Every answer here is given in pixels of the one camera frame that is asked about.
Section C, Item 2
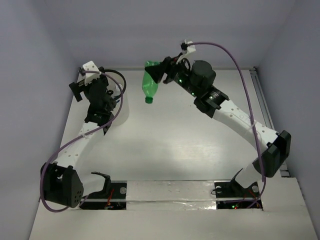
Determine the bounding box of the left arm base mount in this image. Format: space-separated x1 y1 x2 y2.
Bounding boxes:
79 172 128 210

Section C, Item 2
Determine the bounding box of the aluminium rail at table edge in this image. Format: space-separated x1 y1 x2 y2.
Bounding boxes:
249 67 291 178

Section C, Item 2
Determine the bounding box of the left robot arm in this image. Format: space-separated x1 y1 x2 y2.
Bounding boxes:
39 63 125 213

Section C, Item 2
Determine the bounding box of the white bin with black rim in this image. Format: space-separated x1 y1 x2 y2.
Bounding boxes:
104 69 130 127

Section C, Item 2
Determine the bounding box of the orange label yellow cap bottle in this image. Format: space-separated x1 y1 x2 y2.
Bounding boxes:
113 84 123 98

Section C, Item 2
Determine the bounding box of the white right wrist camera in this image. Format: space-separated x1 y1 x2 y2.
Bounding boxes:
175 39 196 64

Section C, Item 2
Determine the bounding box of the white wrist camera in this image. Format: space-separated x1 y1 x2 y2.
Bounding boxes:
79 60 101 86
175 39 196 64

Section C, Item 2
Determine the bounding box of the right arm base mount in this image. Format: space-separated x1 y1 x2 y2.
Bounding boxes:
210 171 263 210

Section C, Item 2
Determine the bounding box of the green plastic bottle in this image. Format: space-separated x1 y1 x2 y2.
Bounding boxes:
142 71 158 104

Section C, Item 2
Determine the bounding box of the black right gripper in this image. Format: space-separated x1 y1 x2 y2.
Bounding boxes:
146 52 200 98

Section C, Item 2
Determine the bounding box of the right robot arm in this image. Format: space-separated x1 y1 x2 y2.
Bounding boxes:
144 57 292 196

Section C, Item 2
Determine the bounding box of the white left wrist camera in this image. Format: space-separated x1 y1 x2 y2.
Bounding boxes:
79 60 101 86

